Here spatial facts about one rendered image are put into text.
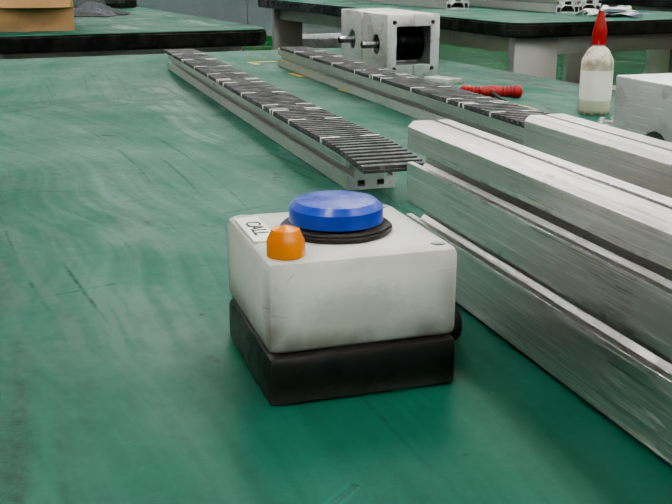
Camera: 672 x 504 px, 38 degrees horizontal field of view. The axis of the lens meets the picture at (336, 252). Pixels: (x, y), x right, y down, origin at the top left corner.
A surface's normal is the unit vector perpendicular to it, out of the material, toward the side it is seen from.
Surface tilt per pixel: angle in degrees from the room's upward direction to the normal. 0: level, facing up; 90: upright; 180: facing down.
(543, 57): 90
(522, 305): 90
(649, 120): 90
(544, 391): 0
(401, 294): 90
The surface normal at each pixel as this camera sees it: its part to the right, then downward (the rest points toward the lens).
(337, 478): 0.00, -0.96
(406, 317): 0.30, 0.27
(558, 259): -0.95, 0.08
